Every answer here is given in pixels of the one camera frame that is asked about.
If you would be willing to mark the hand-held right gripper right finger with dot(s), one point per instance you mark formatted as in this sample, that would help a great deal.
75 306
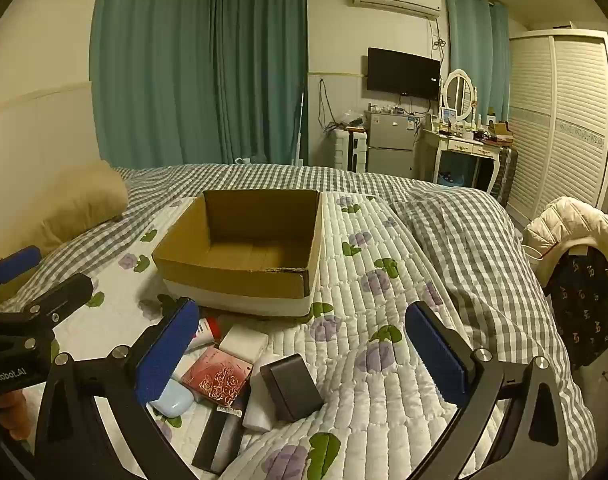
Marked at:
434 350

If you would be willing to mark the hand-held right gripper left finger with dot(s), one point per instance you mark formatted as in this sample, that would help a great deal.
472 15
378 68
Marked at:
166 350

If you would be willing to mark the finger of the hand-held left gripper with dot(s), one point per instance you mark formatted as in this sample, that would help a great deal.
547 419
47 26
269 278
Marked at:
14 264
58 294

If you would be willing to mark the white tube with red cap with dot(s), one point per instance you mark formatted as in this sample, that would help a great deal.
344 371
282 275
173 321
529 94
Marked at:
201 335

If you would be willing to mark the light blue case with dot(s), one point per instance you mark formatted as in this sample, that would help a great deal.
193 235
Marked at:
172 401

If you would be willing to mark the pink patterned box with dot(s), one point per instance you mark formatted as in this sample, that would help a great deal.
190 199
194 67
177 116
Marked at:
216 375

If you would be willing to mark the small white box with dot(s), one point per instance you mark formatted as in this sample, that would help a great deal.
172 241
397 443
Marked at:
244 340

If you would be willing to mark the dark box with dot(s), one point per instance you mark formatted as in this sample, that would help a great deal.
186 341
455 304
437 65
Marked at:
218 440

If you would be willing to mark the black box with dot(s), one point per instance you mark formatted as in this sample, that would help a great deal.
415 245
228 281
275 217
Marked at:
291 387

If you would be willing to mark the cardboard box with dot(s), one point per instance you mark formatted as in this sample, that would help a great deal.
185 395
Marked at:
233 220

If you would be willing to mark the person's left hand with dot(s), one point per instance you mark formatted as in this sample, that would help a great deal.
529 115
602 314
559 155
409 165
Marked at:
11 407

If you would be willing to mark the beige pillow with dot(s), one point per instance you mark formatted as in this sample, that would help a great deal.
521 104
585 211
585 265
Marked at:
78 200

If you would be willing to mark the quilted floral mat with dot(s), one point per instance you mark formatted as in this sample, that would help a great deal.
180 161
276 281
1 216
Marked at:
364 285

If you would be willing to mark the grey checked duvet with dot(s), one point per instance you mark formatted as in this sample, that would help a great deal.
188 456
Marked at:
459 240

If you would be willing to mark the dark patterned garment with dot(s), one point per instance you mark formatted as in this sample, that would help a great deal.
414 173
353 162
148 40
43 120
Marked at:
589 305

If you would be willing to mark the blue basin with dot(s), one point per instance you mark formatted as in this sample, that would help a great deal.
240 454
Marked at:
451 178

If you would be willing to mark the white puffer jacket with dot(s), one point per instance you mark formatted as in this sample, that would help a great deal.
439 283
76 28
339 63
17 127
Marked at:
569 222

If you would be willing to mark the dark suitcase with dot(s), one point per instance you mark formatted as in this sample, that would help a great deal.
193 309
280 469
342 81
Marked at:
506 172

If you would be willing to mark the white dressing table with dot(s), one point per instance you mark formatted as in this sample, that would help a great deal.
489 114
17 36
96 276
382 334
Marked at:
459 147

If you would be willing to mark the small grey fridge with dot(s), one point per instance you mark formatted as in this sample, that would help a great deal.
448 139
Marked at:
390 145

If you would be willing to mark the white suitcase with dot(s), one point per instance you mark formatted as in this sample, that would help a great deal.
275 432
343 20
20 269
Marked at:
345 150

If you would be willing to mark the brown box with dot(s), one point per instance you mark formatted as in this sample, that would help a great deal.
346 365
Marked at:
501 128

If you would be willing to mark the teal curtain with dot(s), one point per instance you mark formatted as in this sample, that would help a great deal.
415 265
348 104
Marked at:
264 70
153 60
484 50

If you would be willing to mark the white pole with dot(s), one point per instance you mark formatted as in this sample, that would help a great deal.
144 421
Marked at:
300 130

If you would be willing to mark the oval white mirror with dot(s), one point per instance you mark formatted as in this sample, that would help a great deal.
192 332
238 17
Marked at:
459 92

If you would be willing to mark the white louvred wardrobe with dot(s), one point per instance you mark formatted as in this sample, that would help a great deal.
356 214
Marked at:
564 120

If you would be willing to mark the small picture frame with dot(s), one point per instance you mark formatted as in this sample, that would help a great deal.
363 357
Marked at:
449 115

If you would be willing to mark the black wall television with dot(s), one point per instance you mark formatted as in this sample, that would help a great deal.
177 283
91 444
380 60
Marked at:
403 72

